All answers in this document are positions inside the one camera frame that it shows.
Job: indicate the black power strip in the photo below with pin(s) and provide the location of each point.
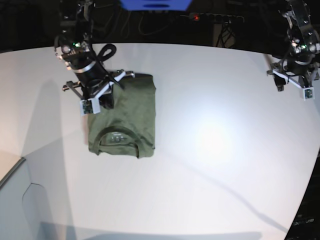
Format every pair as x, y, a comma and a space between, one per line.
215, 18

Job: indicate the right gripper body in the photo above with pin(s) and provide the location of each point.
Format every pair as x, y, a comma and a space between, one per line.
97, 87

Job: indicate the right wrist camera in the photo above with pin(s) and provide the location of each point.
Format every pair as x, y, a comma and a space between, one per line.
89, 106

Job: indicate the blue box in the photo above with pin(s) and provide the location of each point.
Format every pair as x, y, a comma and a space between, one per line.
155, 5

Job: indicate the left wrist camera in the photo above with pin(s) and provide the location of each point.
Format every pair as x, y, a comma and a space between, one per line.
308, 93

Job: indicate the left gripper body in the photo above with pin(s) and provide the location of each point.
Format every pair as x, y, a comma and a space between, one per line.
296, 74

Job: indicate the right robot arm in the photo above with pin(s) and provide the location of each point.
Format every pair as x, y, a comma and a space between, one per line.
73, 46

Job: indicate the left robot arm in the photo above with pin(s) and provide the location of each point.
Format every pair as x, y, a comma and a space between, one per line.
304, 40

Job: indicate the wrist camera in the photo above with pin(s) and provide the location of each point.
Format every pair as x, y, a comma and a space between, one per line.
308, 93
89, 106

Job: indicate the olive green t-shirt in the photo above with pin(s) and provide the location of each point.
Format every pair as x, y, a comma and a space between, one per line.
128, 128

